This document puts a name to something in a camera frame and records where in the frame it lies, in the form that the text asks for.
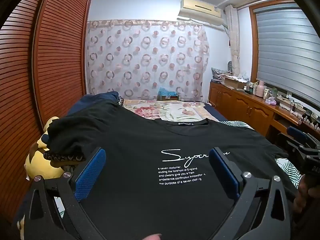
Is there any navy cloth with patterned trim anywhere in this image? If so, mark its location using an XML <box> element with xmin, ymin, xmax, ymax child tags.
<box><xmin>44</xmin><ymin>92</ymin><xmax>125</xmax><ymax>164</ymax></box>

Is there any cardboard box with blue filling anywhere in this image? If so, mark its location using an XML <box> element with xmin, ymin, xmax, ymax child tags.
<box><xmin>158</xmin><ymin>87</ymin><xmax>180</xmax><ymax>102</ymax></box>

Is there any beige air conditioner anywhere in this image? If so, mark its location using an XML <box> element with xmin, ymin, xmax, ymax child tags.
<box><xmin>178</xmin><ymin>0</ymin><xmax>223</xmax><ymax>25</ymax></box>

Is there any black printed t-shirt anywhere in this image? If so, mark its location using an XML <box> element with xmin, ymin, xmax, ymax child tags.
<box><xmin>47</xmin><ymin>101</ymin><xmax>304</xmax><ymax>240</ymax></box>

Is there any wooden cabinet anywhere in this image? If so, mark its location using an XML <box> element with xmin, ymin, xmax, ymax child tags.
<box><xmin>209</xmin><ymin>81</ymin><xmax>320</xmax><ymax>140</ymax></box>

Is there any navy bed sheet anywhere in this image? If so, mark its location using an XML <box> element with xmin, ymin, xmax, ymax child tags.
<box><xmin>204</xmin><ymin>104</ymin><xmax>228</xmax><ymax>120</ymax></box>

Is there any floral fabric bag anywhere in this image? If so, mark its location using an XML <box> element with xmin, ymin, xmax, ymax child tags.
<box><xmin>211</xmin><ymin>67</ymin><xmax>233</xmax><ymax>83</ymax></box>

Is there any open cardboard box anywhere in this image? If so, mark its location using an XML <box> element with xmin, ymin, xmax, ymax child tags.
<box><xmin>224</xmin><ymin>76</ymin><xmax>247</xmax><ymax>90</ymax></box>

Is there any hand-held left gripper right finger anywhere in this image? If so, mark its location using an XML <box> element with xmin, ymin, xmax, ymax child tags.
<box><xmin>209</xmin><ymin>147</ymin><xmax>292</xmax><ymax>240</ymax></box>

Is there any pink thermos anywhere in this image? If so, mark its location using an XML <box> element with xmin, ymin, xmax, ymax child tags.
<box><xmin>255</xmin><ymin>80</ymin><xmax>266</xmax><ymax>97</ymax></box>

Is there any wooden slatted wardrobe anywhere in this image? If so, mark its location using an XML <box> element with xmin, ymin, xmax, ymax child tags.
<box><xmin>0</xmin><ymin>0</ymin><xmax>93</xmax><ymax>230</ymax></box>

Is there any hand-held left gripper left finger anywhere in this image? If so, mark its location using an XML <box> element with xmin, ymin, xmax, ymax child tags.
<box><xmin>12</xmin><ymin>147</ymin><xmax>108</xmax><ymax>240</ymax></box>

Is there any circle patterned curtain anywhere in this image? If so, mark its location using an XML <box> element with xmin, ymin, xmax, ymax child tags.
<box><xmin>86</xmin><ymin>20</ymin><xmax>210</xmax><ymax>102</ymax></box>

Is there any beige window curtain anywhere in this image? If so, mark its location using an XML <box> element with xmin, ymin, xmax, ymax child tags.
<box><xmin>225</xmin><ymin>4</ymin><xmax>241</xmax><ymax>75</ymax></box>

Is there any floral blanket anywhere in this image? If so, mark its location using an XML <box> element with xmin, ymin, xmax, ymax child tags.
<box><xmin>122</xmin><ymin>99</ymin><xmax>220</xmax><ymax>122</ymax></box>

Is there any person's left hand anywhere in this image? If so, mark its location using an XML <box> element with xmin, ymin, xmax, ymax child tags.
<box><xmin>139</xmin><ymin>233</ymin><xmax>163</xmax><ymax>240</ymax></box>

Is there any person's right hand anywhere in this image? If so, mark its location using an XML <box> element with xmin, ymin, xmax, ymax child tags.
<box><xmin>292</xmin><ymin>176</ymin><xmax>320</xmax><ymax>215</ymax></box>

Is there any grey window blind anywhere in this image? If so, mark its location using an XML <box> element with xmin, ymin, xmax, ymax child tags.
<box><xmin>255</xmin><ymin>4</ymin><xmax>320</xmax><ymax>103</ymax></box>

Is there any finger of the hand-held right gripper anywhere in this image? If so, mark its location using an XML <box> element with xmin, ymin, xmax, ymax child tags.
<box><xmin>287</xmin><ymin>126</ymin><xmax>314</xmax><ymax>147</ymax></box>
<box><xmin>276</xmin><ymin>132</ymin><xmax>304</xmax><ymax>159</ymax></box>

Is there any leaf print sheet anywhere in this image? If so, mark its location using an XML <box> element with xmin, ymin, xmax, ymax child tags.
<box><xmin>220</xmin><ymin>120</ymin><xmax>304</xmax><ymax>189</ymax></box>

